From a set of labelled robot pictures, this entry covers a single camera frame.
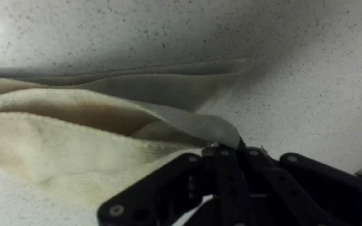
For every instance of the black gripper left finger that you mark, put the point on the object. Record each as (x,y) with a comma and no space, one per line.
(227,184)

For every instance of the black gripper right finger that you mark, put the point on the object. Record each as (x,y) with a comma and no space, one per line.
(286,189)

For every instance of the stained cream cloth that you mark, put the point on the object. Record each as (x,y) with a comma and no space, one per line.
(63,139)

